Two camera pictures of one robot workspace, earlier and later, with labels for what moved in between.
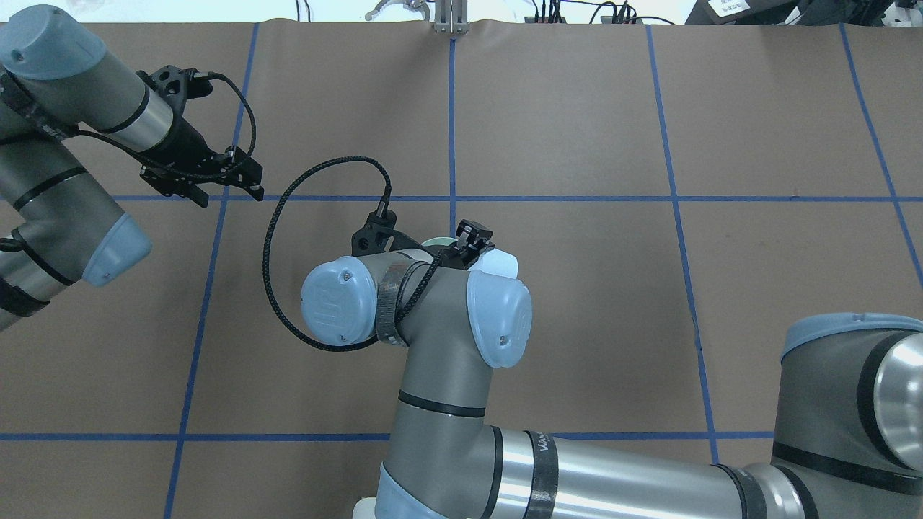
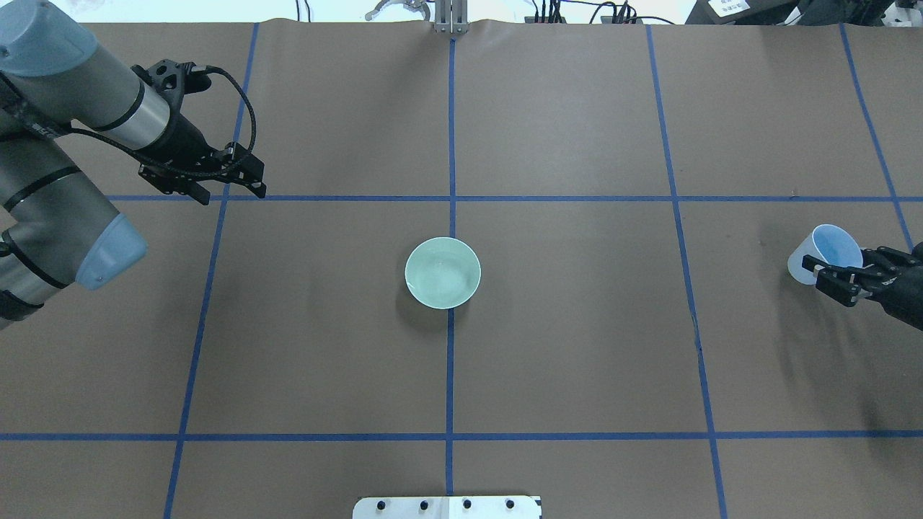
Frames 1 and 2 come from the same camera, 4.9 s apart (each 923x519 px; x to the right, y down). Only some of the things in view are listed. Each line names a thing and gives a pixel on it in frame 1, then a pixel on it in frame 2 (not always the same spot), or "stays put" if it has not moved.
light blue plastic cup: [495, 269] → [828, 244]
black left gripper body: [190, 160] stays put
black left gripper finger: [256, 190] stays put
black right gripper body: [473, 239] → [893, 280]
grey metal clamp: [417, 5] stays put
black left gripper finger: [196, 194] stays put
